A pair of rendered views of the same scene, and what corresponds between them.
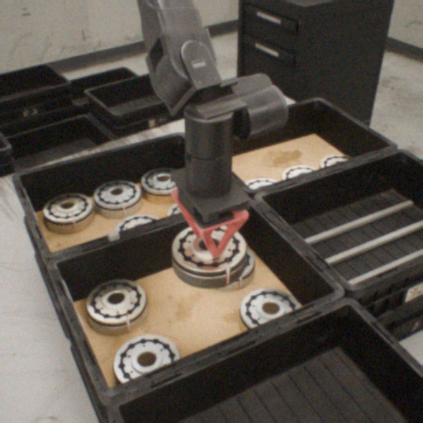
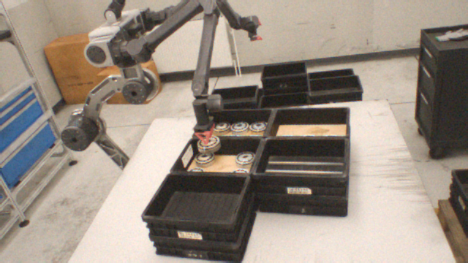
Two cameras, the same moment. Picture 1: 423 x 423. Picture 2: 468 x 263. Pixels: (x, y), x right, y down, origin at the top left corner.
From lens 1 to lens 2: 1.37 m
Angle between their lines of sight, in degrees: 41
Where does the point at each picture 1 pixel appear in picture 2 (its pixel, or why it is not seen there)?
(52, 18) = (348, 31)
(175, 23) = (196, 77)
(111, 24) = (388, 36)
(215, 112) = (197, 102)
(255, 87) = (214, 98)
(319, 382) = (232, 200)
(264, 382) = (219, 193)
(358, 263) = not seen: hidden behind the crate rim
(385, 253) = not seen: hidden behind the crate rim
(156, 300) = (218, 162)
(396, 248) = not seen: hidden behind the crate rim
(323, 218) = (300, 158)
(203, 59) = (198, 88)
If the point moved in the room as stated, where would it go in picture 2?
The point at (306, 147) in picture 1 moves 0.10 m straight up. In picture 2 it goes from (334, 129) to (333, 112)
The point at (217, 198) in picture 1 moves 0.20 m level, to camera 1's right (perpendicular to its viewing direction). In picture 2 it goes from (200, 126) to (233, 137)
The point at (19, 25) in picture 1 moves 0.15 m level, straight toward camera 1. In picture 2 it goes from (327, 33) to (325, 37)
